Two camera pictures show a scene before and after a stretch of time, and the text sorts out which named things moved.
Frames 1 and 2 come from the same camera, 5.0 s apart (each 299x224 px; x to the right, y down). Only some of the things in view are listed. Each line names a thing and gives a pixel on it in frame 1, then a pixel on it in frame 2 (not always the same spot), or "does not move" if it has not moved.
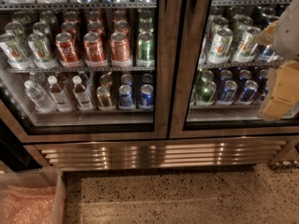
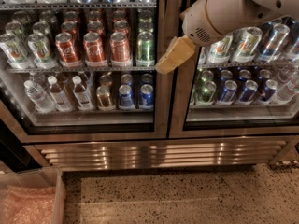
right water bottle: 81,95 does not move
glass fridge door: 85,62 does not move
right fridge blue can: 228,92 does not move
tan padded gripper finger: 282,94 to 179,49
